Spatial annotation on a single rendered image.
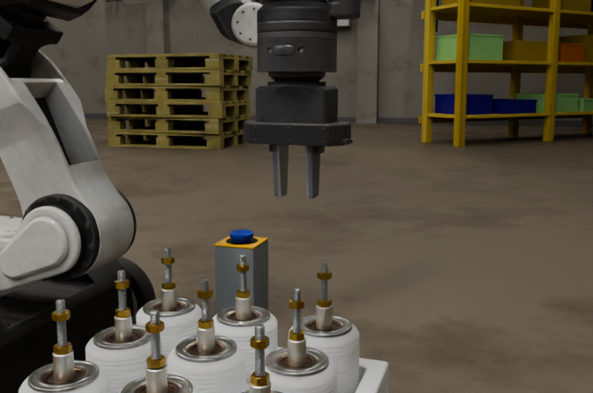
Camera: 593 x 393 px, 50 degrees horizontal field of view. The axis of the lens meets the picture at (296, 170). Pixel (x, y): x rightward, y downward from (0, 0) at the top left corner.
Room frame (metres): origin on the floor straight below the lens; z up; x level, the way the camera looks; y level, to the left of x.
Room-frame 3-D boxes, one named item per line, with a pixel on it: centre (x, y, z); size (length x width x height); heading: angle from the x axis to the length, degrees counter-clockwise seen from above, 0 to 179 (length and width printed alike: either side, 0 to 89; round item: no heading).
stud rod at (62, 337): (0.68, 0.26, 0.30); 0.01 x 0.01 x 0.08
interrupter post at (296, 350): (0.72, 0.00, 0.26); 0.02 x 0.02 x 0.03
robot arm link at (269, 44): (0.72, 0.00, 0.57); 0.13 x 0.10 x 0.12; 72
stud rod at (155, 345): (0.64, 0.15, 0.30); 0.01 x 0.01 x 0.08
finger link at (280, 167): (0.73, 0.02, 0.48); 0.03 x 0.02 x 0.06; 162
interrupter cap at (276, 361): (0.72, 0.00, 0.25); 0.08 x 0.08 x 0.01
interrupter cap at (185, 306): (0.91, 0.19, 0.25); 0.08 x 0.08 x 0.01
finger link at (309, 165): (0.71, -0.02, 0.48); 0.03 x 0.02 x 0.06; 162
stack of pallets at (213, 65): (6.09, 1.09, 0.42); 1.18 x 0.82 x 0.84; 73
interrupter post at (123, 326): (0.79, 0.22, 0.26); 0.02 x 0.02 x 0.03
